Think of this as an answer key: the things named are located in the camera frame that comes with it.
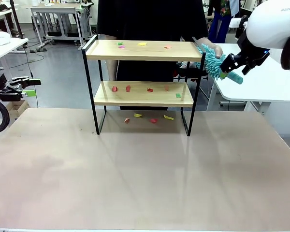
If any two-tier wooden black-frame shelf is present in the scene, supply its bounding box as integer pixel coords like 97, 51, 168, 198
81, 34, 206, 137

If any white crumpled cloth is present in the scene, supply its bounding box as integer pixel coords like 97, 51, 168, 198
180, 61, 196, 70

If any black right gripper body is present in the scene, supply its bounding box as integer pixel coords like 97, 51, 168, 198
233, 52, 269, 67

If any teal microfiber duster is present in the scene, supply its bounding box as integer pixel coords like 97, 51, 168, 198
194, 43, 244, 85

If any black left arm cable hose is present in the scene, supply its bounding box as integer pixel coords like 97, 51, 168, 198
0, 96, 10, 135

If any person's right forearm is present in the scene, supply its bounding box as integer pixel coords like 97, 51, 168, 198
103, 33, 118, 82

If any person's left hand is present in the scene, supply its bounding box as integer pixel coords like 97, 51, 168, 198
207, 43, 224, 59

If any person torso in black shirt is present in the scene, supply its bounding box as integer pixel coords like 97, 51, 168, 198
96, 0, 208, 111

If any black stand pole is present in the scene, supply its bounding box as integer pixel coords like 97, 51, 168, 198
9, 0, 25, 40

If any grey metal work table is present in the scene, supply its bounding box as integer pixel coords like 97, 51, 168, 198
30, 6, 92, 47

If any person's left forearm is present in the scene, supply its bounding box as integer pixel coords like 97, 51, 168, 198
197, 36, 217, 48

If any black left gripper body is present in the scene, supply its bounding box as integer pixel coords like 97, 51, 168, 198
0, 82, 22, 102

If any open cardboard box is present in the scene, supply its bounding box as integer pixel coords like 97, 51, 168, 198
5, 99, 31, 119

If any white lab bench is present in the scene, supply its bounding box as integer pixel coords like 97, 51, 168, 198
0, 9, 19, 37

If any small white desk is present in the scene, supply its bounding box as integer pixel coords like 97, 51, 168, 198
0, 37, 29, 74

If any large white desk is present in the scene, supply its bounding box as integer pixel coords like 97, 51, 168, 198
206, 43, 290, 115

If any black office chair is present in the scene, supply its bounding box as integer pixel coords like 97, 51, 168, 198
175, 61, 210, 82

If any person in blue trousers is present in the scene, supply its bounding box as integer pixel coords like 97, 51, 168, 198
207, 0, 240, 44

